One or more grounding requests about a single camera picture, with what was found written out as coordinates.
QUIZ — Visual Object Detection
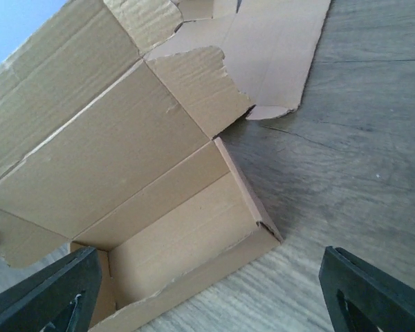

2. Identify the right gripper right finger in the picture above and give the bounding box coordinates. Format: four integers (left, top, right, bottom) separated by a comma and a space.
319, 246, 415, 331

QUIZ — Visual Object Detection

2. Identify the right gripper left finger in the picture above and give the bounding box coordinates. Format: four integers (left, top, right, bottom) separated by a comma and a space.
0, 247, 102, 331

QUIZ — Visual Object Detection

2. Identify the cardboard box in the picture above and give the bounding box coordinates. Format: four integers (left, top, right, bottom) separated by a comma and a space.
0, 1, 282, 331

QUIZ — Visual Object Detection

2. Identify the flat cardboard blank middle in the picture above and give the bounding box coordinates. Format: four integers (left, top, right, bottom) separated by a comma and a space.
148, 1, 331, 120

